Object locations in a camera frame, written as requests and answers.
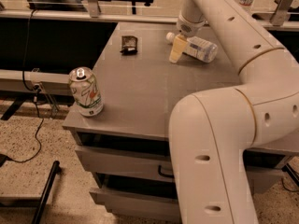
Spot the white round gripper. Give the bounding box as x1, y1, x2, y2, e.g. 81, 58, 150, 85
169, 14, 206, 63

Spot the clear plastic water bottle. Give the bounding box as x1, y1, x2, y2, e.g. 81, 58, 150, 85
166, 33, 218, 63

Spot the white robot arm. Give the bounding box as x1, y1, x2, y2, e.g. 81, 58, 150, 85
169, 0, 299, 224

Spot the dark crumpled snack wrapper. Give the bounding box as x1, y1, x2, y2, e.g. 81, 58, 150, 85
121, 35, 137, 55

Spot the green white soda can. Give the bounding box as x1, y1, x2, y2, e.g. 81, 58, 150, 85
69, 67, 104, 117

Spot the grey metal drawer cabinet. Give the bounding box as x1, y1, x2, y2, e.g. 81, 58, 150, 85
62, 21, 299, 224

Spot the upper grey drawer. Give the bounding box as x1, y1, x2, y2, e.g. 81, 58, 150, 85
75, 146, 283, 193

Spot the grey drawer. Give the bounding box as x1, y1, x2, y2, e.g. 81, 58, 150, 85
90, 188, 181, 223
75, 146, 283, 193

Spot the lower grey drawer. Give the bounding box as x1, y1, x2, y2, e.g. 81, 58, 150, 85
90, 188, 181, 223

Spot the black metal floor leg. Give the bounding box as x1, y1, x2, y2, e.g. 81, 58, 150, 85
31, 161, 61, 224

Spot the metal railing frame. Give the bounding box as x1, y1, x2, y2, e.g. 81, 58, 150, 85
1, 0, 299, 32

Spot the black drawer handle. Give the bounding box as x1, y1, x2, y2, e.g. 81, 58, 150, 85
157, 164, 176, 179

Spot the black power cable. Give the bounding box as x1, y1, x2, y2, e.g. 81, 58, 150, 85
6, 9, 45, 164

